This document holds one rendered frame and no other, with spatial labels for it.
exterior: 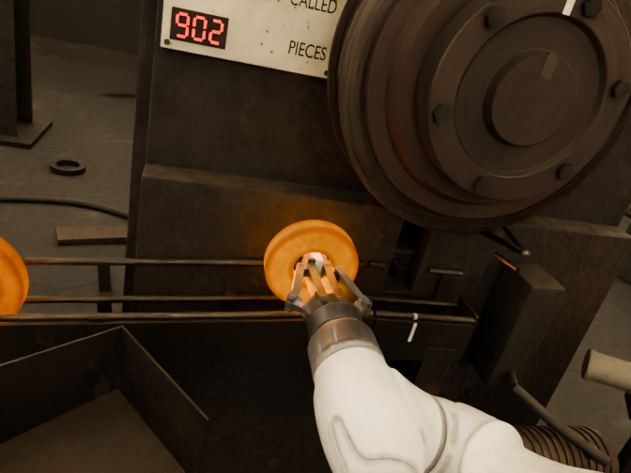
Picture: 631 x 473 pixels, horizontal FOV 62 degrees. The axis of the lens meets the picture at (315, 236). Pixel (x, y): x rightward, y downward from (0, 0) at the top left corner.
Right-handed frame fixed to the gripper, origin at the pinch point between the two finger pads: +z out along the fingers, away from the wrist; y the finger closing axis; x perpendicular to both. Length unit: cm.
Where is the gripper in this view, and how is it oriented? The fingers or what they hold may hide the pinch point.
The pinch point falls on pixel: (313, 256)
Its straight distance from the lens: 85.0
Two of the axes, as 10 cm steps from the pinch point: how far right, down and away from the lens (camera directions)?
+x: 2.2, -8.5, -4.7
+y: 9.6, 1.0, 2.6
